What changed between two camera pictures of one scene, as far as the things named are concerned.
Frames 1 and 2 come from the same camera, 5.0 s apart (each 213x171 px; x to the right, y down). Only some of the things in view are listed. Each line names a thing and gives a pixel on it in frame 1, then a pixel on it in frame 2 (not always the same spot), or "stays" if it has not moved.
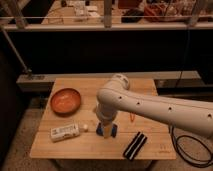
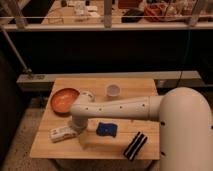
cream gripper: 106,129 to 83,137
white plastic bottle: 63,132 stays
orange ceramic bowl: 65,102 stays
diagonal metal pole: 14,49 stays
